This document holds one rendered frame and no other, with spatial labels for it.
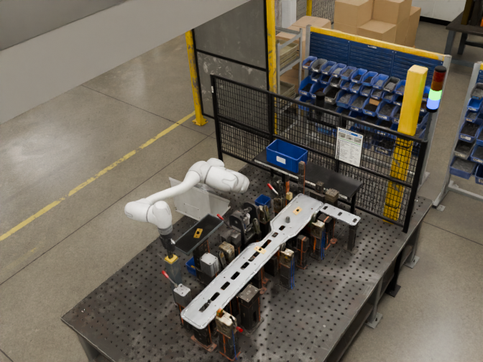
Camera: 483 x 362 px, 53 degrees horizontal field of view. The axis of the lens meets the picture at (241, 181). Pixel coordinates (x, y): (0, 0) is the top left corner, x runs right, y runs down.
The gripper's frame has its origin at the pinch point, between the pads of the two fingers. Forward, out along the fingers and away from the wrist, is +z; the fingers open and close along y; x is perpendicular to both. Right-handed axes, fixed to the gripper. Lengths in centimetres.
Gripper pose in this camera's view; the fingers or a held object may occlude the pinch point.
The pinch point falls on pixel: (169, 253)
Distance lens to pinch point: 314.4
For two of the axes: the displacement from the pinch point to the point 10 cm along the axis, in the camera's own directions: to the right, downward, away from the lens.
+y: 7.9, 3.5, -5.0
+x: 6.1, -5.2, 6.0
